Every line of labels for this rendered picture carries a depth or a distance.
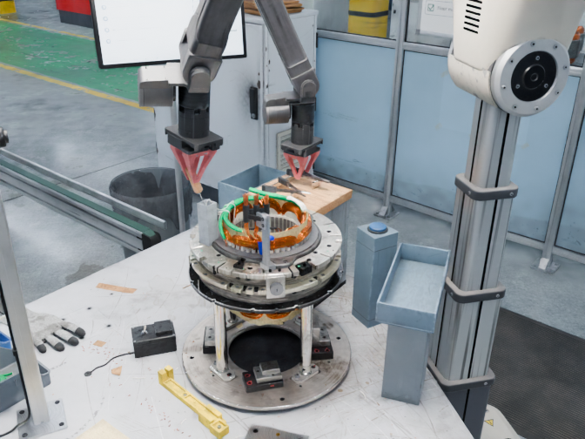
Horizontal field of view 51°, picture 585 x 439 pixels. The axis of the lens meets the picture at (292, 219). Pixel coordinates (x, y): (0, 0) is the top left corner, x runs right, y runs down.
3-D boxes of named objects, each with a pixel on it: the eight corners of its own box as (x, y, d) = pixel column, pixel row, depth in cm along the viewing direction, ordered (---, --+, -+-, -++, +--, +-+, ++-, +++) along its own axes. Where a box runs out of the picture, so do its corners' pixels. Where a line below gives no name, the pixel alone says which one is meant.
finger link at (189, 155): (188, 191, 116) (188, 145, 111) (166, 178, 120) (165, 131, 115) (217, 182, 120) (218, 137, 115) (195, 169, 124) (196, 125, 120)
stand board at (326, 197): (245, 201, 158) (245, 192, 157) (291, 179, 172) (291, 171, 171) (309, 223, 147) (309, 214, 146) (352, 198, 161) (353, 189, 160)
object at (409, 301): (420, 432, 123) (436, 314, 110) (366, 419, 126) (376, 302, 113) (435, 357, 144) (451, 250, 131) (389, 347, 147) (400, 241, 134)
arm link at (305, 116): (318, 100, 149) (312, 93, 154) (290, 101, 148) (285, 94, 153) (316, 127, 153) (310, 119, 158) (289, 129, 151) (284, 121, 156)
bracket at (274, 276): (265, 293, 119) (265, 270, 117) (284, 292, 119) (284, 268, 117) (266, 299, 117) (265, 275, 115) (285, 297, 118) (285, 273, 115)
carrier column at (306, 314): (297, 374, 135) (299, 294, 125) (304, 369, 136) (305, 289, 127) (305, 380, 133) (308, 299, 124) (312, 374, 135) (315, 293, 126)
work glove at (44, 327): (-5, 321, 155) (-7, 313, 154) (38, 301, 163) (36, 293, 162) (48, 361, 141) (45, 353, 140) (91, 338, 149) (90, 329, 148)
